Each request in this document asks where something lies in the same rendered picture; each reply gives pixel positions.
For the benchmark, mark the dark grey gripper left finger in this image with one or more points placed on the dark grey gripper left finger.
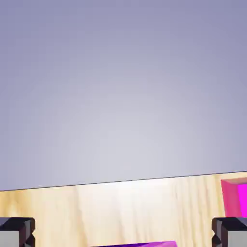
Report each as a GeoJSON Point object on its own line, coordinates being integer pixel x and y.
{"type": "Point", "coordinates": [17, 229]}

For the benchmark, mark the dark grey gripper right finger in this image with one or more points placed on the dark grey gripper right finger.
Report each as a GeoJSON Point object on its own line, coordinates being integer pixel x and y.
{"type": "Point", "coordinates": [229, 229]}

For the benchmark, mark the small purple cube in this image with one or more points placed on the small purple cube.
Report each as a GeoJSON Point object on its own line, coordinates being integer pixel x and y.
{"type": "Point", "coordinates": [139, 244]}

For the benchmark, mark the large pink box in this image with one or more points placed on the large pink box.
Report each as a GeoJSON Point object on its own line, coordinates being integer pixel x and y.
{"type": "Point", "coordinates": [234, 198]}

